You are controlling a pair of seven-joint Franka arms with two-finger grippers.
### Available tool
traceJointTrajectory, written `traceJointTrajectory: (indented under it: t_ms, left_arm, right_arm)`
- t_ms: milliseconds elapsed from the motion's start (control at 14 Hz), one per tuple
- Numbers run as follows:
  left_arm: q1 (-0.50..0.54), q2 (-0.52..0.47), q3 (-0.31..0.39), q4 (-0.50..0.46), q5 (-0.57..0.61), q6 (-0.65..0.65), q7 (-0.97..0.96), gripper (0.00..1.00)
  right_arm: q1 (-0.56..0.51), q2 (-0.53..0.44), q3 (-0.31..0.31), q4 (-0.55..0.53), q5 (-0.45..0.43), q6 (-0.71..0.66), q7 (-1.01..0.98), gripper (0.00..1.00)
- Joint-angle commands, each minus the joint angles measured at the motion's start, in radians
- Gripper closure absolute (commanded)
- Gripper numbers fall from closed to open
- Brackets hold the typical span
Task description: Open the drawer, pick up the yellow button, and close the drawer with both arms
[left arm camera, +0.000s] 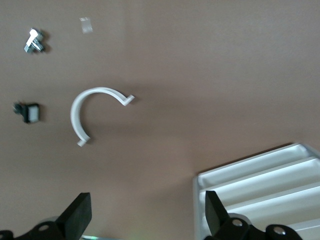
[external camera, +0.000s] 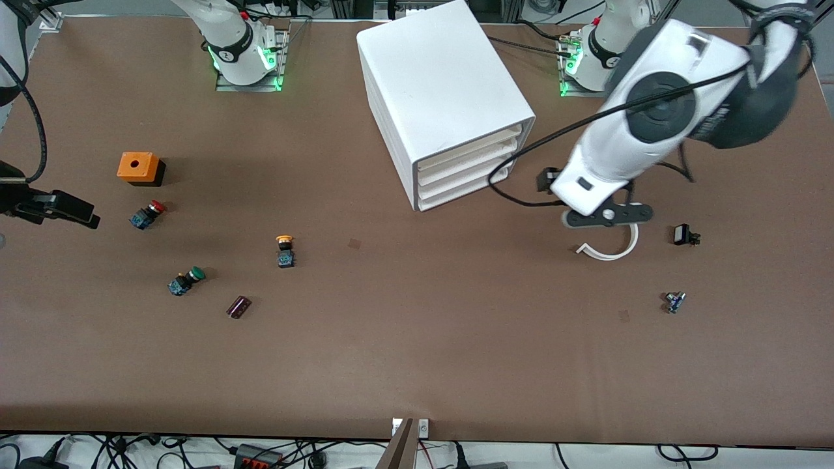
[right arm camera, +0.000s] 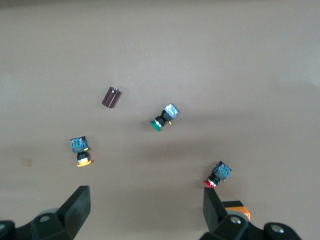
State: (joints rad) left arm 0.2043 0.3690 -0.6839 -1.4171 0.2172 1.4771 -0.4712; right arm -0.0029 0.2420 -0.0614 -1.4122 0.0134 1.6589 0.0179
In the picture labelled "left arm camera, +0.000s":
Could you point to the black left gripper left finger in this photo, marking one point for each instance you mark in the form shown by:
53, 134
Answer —
77, 215

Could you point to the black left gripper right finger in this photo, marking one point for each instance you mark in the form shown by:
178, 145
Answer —
215, 212

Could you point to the white drawer cabinet housing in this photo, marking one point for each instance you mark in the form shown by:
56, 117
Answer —
195, 205

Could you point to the white curved plastic clip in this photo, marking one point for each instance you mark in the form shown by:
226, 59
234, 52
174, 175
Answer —
74, 115

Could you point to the clear tape patch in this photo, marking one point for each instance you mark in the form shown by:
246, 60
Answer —
86, 25

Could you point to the black white rocker switch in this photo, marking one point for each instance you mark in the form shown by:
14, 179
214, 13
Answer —
32, 113

